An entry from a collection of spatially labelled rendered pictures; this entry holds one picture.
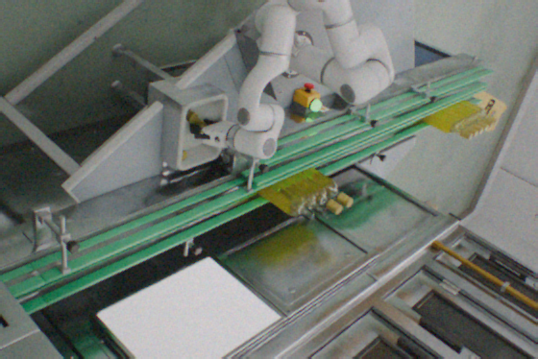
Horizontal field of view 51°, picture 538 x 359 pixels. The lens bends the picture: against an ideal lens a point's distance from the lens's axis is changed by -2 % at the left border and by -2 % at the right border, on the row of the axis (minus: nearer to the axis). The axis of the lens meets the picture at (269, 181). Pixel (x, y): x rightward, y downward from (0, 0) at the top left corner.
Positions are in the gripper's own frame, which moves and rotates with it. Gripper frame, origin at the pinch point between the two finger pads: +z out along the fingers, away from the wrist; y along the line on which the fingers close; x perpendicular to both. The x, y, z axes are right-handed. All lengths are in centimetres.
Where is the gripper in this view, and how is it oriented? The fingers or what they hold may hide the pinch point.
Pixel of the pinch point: (201, 127)
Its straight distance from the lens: 175.0
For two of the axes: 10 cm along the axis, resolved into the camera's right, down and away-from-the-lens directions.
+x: -0.4, -9.1, -4.0
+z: -7.2, -2.6, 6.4
